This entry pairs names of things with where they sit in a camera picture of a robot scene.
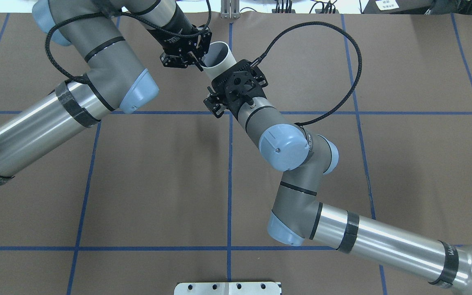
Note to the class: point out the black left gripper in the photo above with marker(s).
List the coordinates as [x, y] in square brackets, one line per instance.
[173, 34]

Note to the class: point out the aluminium frame post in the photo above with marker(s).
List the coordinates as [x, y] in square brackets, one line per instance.
[230, 9]

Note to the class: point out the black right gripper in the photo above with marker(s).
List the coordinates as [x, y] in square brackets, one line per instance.
[214, 104]

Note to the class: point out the white mug grey inside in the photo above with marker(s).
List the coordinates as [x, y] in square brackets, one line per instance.
[217, 60]

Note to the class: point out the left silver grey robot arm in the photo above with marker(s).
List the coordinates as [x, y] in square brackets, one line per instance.
[101, 71]

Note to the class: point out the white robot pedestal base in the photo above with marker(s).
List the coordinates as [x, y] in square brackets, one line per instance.
[229, 288]

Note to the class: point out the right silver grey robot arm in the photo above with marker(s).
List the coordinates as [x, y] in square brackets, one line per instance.
[405, 144]

